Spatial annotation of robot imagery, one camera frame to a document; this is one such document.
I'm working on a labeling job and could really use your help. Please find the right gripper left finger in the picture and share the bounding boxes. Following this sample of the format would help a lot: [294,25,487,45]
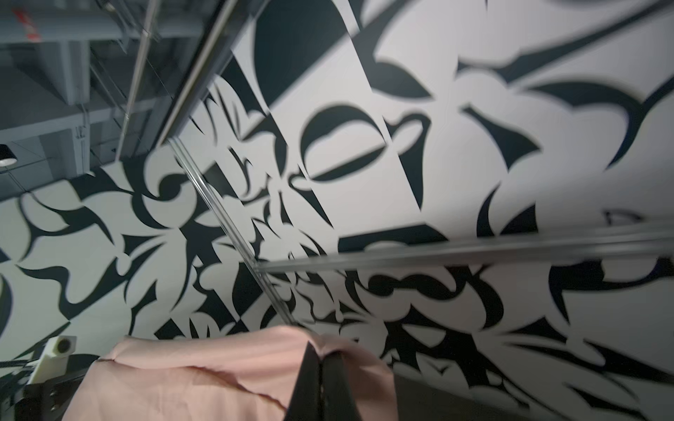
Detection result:
[284,343,321,421]

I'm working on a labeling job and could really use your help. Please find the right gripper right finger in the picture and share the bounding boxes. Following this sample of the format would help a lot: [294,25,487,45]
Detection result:
[321,353,362,421]

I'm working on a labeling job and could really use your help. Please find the pink shorts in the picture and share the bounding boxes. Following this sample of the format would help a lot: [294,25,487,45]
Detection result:
[64,326,398,420]

